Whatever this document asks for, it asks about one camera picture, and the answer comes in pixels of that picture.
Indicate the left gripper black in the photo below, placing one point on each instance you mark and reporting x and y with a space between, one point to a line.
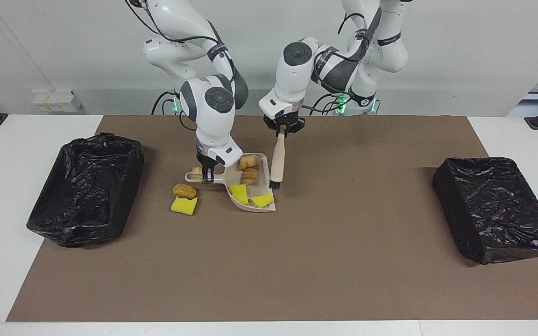
284 126

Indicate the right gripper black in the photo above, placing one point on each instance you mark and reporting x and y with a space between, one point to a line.
207 162

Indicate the beige plastic dustpan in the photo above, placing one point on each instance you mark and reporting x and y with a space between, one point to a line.
231 179

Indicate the beige hand brush black bristles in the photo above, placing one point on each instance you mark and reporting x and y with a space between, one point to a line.
277 163

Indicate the notched yellow sponge piece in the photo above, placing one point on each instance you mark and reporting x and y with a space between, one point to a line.
238 192

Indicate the elongated striped croissant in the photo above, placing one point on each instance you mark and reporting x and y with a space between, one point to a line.
250 177

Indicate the pale bread chunk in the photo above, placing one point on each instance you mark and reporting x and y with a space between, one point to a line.
249 162

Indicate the small yellow sponge wedge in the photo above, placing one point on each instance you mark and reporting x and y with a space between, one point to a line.
262 200

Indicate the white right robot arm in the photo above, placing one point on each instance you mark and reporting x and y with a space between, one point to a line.
213 126

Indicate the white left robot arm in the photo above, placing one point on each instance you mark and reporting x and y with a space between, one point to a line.
290 79

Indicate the black bag lined bin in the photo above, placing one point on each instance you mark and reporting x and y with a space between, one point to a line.
87 186
493 210

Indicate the round striped croissant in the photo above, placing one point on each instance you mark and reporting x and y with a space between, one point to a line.
196 170

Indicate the brown bread bun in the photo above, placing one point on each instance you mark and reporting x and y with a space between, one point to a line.
184 190

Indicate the rectangular yellow sponge piece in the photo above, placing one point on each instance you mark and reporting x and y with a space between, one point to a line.
184 206

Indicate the large brown paper mat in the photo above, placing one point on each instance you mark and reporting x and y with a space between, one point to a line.
269 280

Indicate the white wall socket box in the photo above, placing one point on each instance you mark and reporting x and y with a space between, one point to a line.
56 101

